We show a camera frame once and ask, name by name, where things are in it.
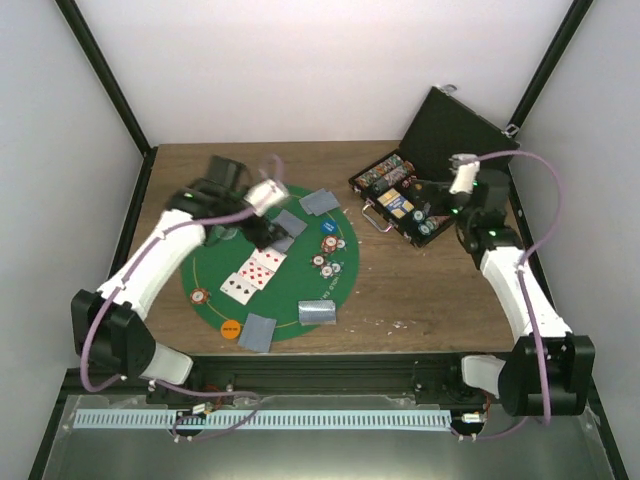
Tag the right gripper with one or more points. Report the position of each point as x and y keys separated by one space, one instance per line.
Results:
x=439 y=191

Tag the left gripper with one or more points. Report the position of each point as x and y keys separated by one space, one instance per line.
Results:
x=253 y=234

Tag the face-down community card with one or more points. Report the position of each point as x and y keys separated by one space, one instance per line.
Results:
x=293 y=225
x=283 y=244

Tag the black poker chip case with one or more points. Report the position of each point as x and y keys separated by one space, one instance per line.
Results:
x=442 y=127

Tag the face-up red diamonds card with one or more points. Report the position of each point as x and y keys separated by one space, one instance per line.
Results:
x=269 y=258

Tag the face-up red nine card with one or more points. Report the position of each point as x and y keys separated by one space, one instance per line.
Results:
x=255 y=273

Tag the hole card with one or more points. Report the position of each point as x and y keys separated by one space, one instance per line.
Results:
x=324 y=203
x=311 y=200
x=267 y=332

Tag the face-up spades card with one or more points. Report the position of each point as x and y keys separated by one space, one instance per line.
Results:
x=238 y=289

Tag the blue small blind button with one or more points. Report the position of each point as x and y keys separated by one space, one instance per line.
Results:
x=329 y=227

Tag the red five chip stack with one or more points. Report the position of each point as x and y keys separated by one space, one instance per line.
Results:
x=329 y=244

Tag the black orange hundred chip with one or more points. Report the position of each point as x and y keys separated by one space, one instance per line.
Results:
x=327 y=271

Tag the small chip stack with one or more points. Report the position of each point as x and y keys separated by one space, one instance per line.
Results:
x=337 y=267

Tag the brown red chip stack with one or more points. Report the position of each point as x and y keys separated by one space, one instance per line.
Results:
x=199 y=296

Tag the grey card deck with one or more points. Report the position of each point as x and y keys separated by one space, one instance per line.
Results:
x=317 y=312

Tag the orange big blind button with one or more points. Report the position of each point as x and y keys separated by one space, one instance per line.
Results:
x=230 y=329

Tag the single face-down playing card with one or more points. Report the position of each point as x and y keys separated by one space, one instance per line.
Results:
x=253 y=335

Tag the clear acrylic dealer button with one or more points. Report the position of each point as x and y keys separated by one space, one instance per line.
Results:
x=227 y=232

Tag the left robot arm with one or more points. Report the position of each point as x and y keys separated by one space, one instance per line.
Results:
x=110 y=334

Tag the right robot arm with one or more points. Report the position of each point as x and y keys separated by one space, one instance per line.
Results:
x=499 y=255

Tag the blue Texas Hold'em card box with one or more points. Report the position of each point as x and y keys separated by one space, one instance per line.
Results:
x=395 y=203

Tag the round green poker mat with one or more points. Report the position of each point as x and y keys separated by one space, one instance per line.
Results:
x=296 y=280

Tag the light blue slotted strip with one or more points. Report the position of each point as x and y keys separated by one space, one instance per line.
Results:
x=138 y=419

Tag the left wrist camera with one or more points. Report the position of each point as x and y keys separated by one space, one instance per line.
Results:
x=266 y=195

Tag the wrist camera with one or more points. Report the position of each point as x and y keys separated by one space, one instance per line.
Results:
x=465 y=168
x=266 y=195

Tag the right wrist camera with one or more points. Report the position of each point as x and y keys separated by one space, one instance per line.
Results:
x=465 y=168

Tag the chrome case handle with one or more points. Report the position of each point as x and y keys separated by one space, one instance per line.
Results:
x=368 y=212

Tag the black aluminium frame rail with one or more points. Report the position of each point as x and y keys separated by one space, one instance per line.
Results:
x=431 y=378

